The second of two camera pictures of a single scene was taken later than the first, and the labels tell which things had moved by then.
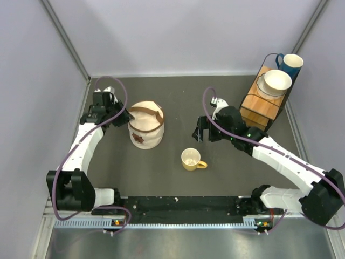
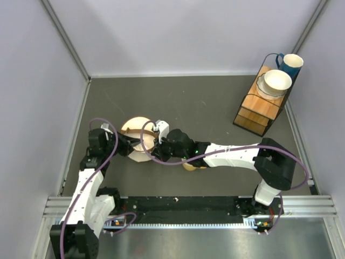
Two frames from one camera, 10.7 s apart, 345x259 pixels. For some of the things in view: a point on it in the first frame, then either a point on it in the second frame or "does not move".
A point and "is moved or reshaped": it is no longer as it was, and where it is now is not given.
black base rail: (194, 207) does not move
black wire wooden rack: (257, 111) does not move
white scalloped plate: (263, 91) does not move
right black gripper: (202, 123) to (158, 151)
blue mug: (291, 63) does not move
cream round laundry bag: (146, 130) is moved or reshaped
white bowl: (277, 82) does not move
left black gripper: (126, 116) to (128, 148)
